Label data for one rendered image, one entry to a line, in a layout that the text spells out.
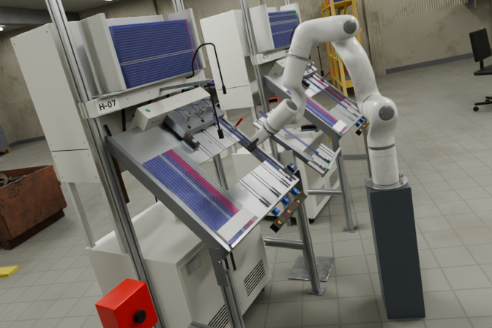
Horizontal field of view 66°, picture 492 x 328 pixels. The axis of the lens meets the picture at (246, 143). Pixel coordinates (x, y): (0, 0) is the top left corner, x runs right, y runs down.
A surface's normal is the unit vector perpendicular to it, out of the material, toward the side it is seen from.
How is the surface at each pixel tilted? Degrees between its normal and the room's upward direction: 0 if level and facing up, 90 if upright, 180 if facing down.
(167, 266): 90
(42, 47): 90
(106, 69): 90
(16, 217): 90
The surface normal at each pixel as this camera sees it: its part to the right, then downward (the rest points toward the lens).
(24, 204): 0.92, -0.11
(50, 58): -0.50, 0.32
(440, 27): -0.17, 0.29
